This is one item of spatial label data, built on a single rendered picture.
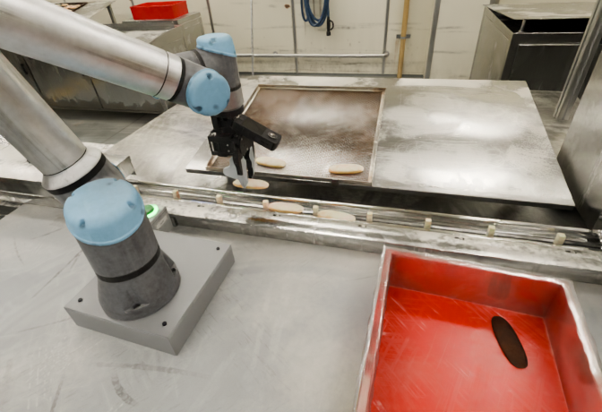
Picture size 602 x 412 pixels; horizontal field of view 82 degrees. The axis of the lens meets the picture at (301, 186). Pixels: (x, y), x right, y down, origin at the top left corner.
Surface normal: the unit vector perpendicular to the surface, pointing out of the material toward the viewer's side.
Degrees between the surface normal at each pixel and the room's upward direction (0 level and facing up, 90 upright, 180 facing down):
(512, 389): 0
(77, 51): 96
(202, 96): 90
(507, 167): 10
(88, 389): 0
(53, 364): 0
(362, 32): 90
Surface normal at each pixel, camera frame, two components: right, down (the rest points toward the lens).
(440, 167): -0.11, -0.71
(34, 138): 0.50, 0.49
